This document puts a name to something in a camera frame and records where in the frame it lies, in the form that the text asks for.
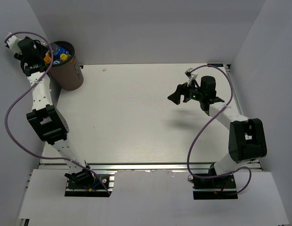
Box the aluminium rail frame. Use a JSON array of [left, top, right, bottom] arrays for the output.
[[19, 64, 289, 226]]

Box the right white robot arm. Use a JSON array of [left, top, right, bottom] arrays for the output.
[[168, 75, 267, 188]]

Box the wrist white camera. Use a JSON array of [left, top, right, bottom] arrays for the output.
[[4, 35, 22, 54], [185, 68, 198, 87]]

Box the brown cylindrical bin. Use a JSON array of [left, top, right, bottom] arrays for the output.
[[48, 41, 84, 91]]

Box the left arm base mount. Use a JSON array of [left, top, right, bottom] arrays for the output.
[[65, 169, 111, 197]]

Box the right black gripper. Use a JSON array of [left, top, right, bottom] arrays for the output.
[[167, 78, 204, 105]]

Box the blue table label sticker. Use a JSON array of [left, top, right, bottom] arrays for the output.
[[207, 63, 224, 67]]

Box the orange bottle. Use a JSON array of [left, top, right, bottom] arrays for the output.
[[44, 52, 52, 65]]

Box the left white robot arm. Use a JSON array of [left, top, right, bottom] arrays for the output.
[[17, 37, 95, 188]]

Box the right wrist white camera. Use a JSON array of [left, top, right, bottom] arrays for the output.
[[185, 68, 198, 87]]

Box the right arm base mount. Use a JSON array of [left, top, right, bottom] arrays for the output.
[[187, 175, 238, 200]]

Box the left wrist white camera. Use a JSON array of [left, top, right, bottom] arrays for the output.
[[4, 35, 22, 54]]

